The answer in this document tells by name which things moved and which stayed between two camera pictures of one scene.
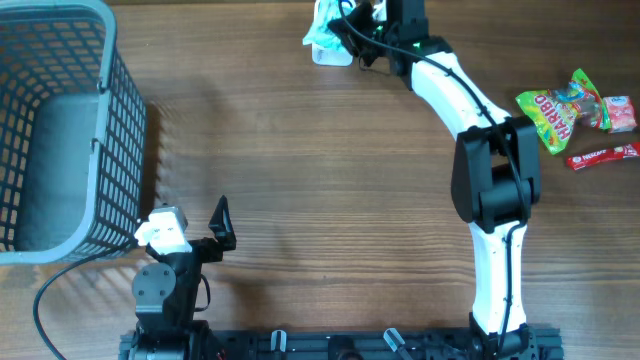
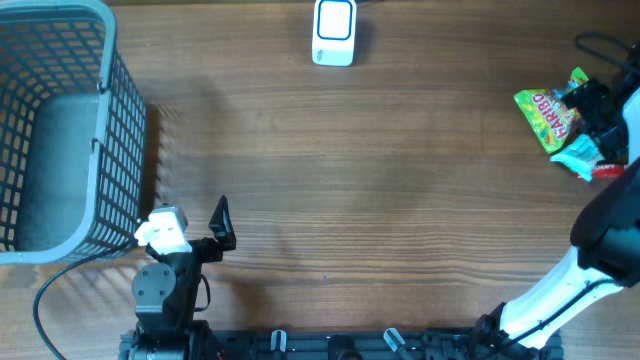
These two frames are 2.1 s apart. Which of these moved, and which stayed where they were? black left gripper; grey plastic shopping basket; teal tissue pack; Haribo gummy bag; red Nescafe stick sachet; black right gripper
Moved: red Nescafe stick sachet; black right gripper; teal tissue pack
Stayed: Haribo gummy bag; grey plastic shopping basket; black left gripper
